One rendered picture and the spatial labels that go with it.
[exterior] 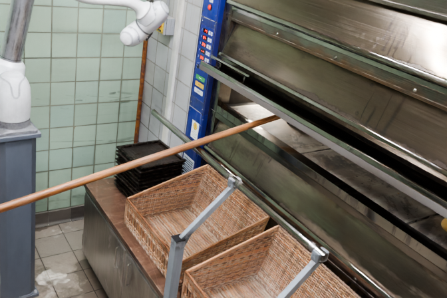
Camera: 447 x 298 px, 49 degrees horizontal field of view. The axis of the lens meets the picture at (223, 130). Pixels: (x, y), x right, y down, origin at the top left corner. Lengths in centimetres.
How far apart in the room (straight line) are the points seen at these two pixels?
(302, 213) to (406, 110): 67
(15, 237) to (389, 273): 183
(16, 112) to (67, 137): 93
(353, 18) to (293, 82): 39
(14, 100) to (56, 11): 80
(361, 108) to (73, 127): 204
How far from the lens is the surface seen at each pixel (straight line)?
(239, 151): 250
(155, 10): 253
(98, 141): 346
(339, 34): 194
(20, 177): 263
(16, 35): 261
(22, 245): 285
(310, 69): 208
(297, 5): 213
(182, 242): 191
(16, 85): 246
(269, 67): 225
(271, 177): 232
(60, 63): 317
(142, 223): 242
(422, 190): 160
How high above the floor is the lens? 205
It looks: 22 degrees down
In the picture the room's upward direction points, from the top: 10 degrees clockwise
